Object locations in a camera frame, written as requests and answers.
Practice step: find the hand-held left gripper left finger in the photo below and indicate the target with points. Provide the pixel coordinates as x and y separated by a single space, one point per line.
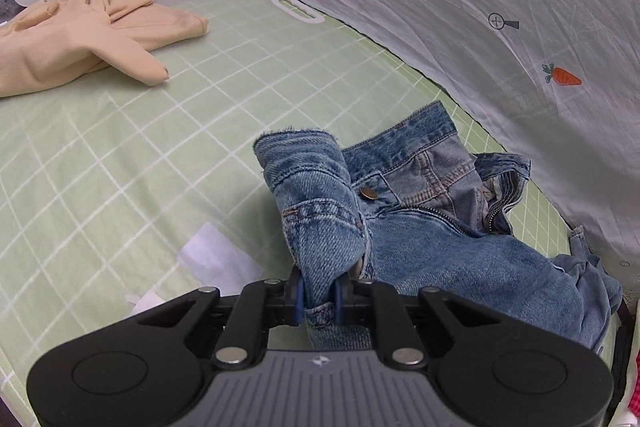
299 303

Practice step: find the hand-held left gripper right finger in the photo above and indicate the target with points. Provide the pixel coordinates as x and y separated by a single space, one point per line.
338 303

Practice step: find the blue denim jeans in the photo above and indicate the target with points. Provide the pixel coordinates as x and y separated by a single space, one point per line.
425 257

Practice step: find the large white tape patch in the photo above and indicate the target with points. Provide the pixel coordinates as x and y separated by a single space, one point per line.
220 257

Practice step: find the small white tape patch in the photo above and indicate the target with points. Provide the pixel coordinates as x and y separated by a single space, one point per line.
145 303

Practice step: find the green grid mat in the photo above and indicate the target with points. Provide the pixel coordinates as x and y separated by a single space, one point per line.
150 157

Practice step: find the white printed sheet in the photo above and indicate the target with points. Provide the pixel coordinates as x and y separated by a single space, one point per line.
400 7

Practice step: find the red cloth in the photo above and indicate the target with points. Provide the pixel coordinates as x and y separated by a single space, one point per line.
633 387

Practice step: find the beige garment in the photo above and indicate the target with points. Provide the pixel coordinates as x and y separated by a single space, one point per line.
75 42

